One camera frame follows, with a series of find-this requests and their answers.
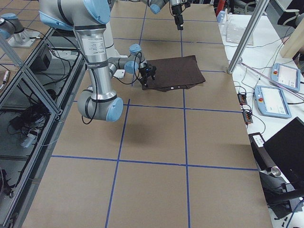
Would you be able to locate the teach pendant tablet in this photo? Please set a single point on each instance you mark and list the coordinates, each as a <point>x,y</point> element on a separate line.
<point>271,102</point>
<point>287,76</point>

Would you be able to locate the aluminium table frame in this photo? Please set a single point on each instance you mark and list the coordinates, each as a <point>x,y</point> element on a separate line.
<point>34,103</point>

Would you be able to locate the black laptop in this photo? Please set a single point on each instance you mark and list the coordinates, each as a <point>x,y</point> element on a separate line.
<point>286,149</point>

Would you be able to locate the clear plastic bag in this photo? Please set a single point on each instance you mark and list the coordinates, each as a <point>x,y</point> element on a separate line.
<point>233,32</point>

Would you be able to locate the near teach pendant tablet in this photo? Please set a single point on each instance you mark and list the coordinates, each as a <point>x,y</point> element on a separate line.
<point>271,102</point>

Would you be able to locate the red cylinder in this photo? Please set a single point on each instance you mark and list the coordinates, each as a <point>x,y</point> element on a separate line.
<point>221,4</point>

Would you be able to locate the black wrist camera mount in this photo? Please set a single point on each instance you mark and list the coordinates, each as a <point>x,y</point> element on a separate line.
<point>150,70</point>

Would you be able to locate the far teach pendant tablet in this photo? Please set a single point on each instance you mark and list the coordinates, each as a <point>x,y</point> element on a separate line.
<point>287,76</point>

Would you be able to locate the aluminium frame post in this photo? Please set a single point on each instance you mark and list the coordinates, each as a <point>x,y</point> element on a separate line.
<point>260,8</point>

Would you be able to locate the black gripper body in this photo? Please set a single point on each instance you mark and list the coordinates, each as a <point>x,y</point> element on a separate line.
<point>144,74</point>
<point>176,10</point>

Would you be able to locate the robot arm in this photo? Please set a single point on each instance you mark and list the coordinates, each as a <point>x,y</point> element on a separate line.
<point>156,5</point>
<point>88,20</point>

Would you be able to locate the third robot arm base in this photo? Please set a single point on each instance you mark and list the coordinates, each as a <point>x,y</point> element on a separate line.
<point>12,30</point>

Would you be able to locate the black power strip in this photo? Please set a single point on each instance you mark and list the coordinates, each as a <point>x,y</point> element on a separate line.
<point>245,108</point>

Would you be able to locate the dark brown t-shirt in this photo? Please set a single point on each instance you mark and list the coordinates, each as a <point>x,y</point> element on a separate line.
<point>175,73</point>

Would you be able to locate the wooden board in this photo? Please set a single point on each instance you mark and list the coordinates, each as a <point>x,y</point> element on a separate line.
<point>295,43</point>

